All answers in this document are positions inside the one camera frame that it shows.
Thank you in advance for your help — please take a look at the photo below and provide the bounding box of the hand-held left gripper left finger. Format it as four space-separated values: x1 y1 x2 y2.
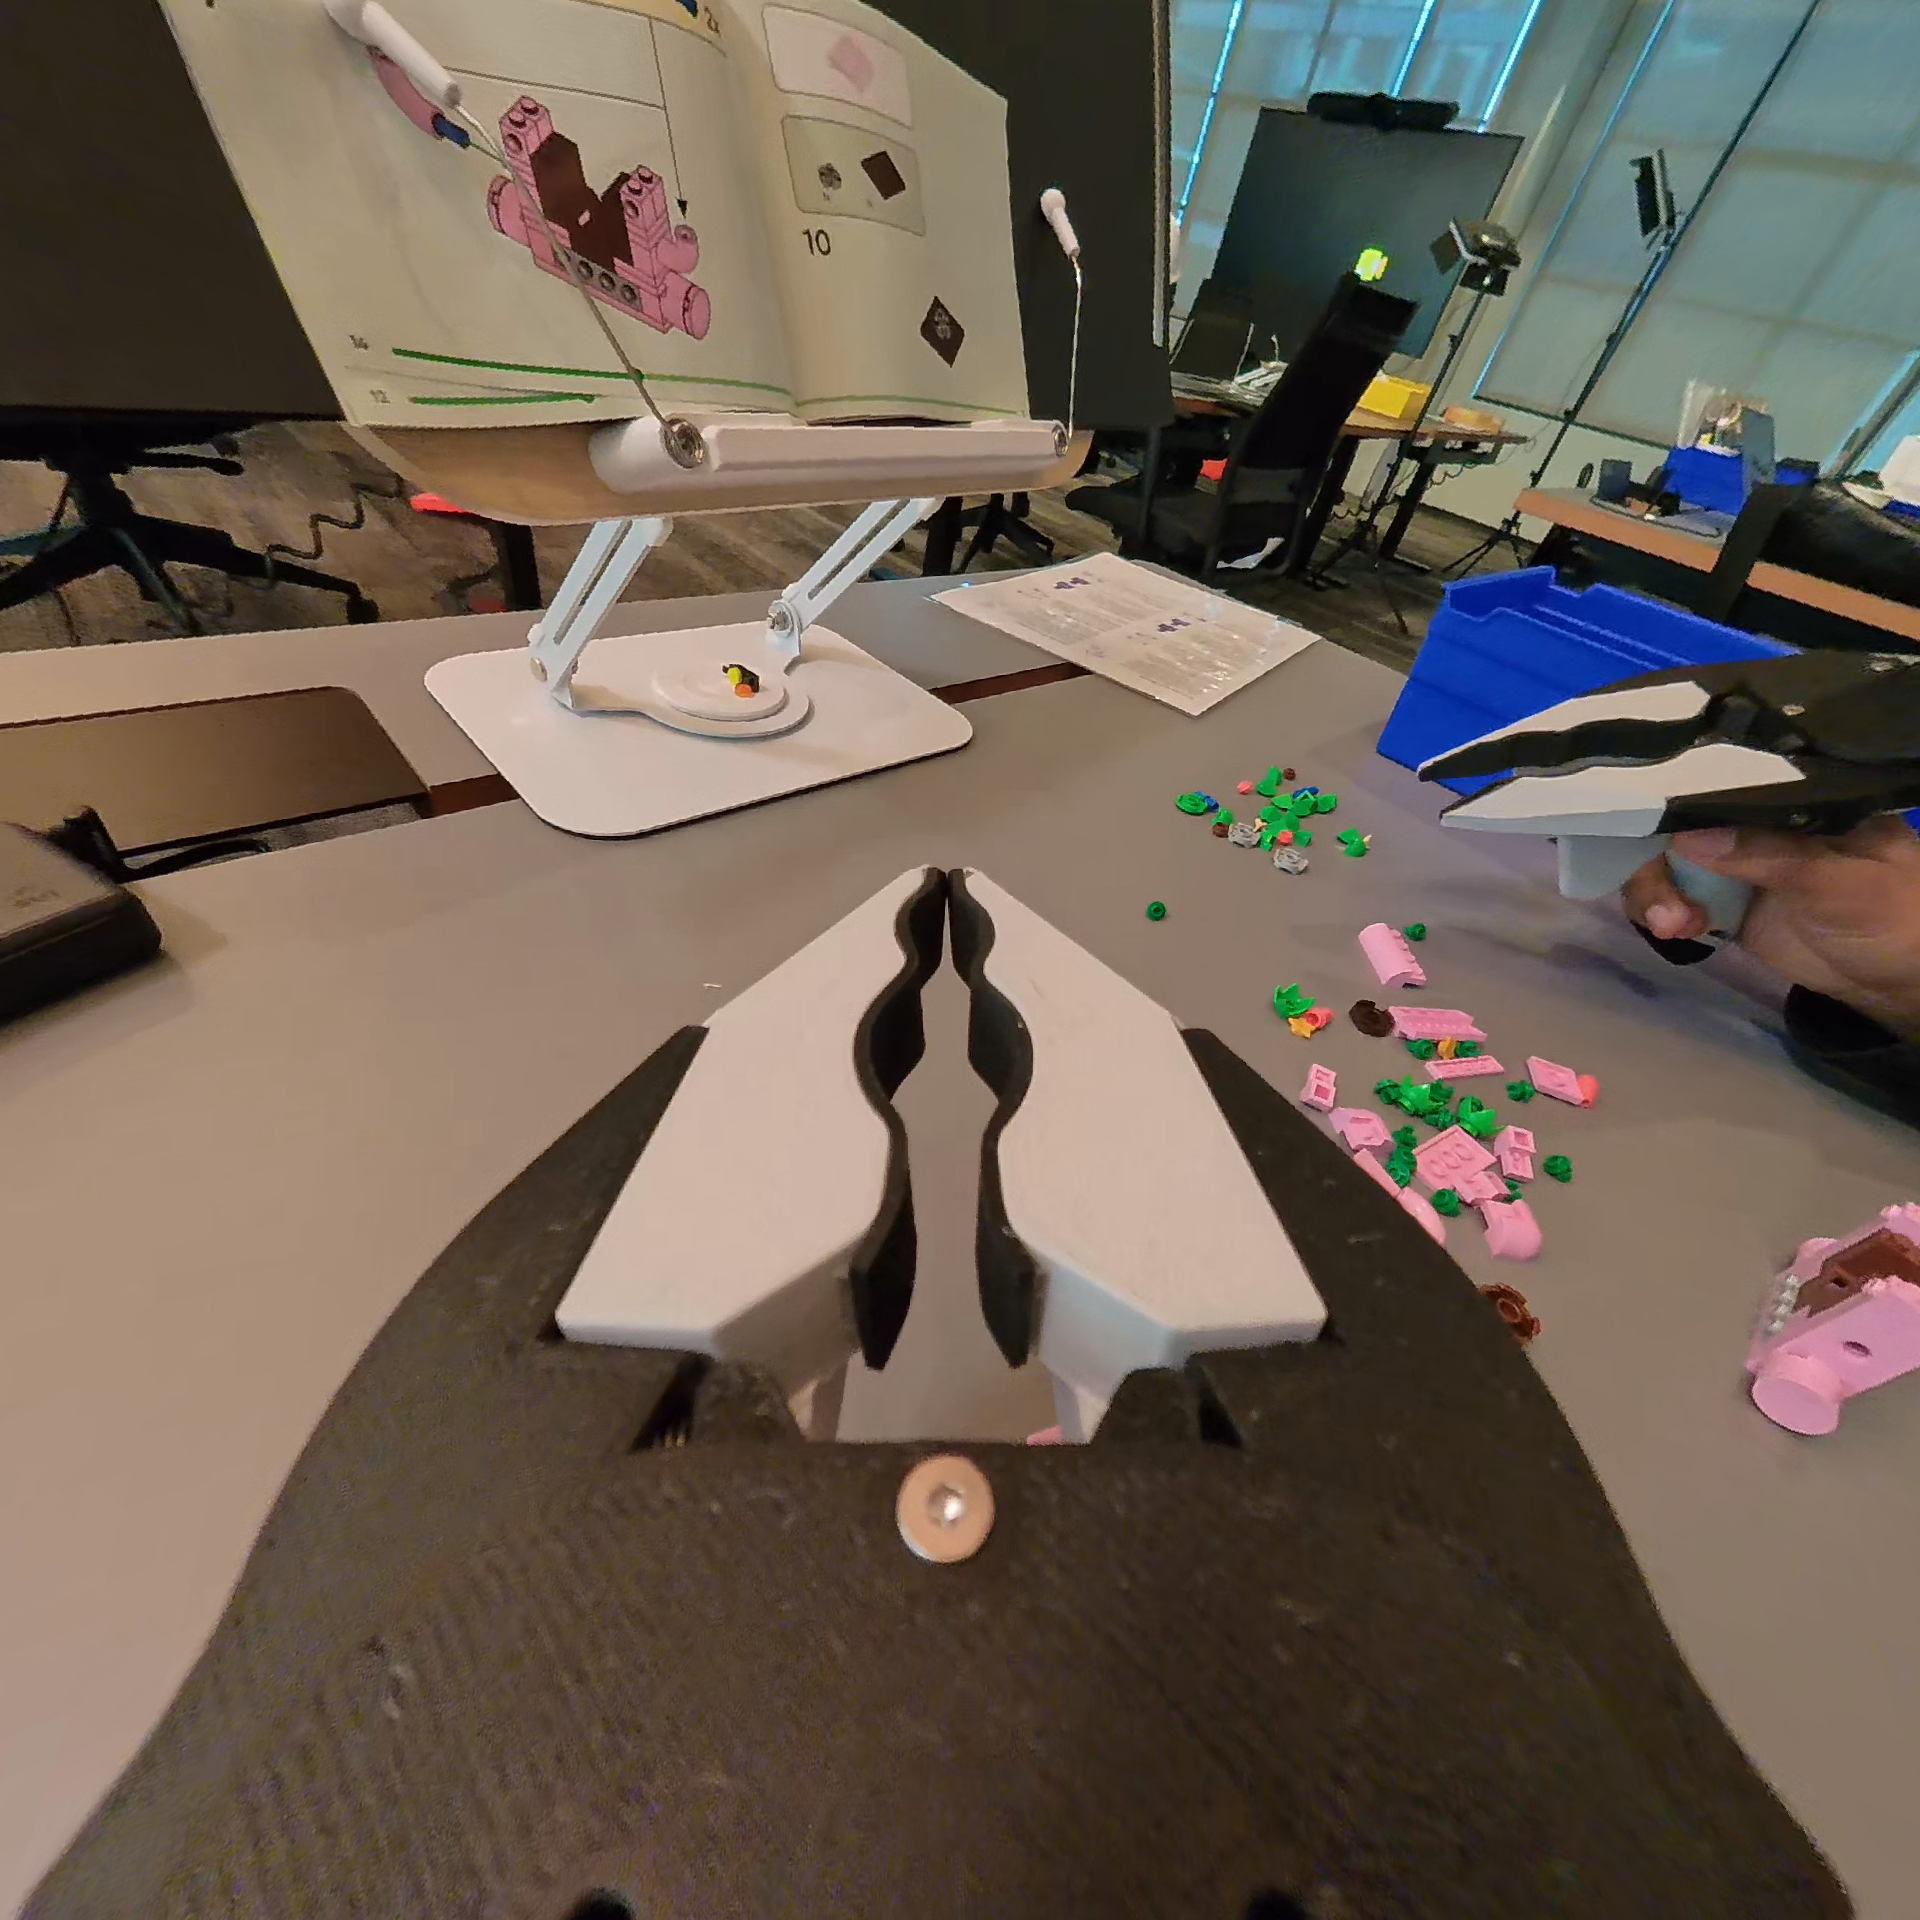
556 864 950 1434

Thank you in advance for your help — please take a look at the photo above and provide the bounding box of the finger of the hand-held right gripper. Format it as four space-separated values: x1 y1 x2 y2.
1437 742 1808 839
1417 670 1742 785

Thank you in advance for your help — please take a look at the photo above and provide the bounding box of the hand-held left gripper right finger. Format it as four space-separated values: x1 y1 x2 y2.
949 864 1331 1445

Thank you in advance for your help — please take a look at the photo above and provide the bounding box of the pink and brown brick model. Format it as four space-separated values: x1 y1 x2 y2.
1744 1199 1920 1438

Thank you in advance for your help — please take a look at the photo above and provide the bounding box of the building instruction booklet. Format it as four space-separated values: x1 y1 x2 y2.
157 0 1034 430

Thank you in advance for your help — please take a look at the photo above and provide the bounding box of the person's right forearm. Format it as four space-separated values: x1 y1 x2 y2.
1782 983 1920 1130

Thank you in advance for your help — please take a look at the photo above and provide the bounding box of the blue plastic bin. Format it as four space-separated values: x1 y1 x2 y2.
1377 565 1920 830

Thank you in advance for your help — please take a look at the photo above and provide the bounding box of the pile of pink toy bricks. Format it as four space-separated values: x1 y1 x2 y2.
1296 918 1605 1345

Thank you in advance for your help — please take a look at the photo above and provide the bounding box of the cluster of small green pieces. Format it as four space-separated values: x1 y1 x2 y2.
1174 764 1378 878

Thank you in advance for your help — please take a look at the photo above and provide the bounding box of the black office chair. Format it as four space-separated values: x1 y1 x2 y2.
0 418 380 634
1073 285 1419 588

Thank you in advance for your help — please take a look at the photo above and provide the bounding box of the white book stand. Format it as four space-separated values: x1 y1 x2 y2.
322 0 1087 836

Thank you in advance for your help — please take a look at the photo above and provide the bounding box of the printed paper sheet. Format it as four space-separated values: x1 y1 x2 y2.
932 549 1322 715

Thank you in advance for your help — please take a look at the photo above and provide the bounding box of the black monitor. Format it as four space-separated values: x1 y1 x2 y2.
1206 91 1527 360

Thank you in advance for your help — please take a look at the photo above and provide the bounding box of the flat black power bank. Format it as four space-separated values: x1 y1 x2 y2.
0 811 163 1026

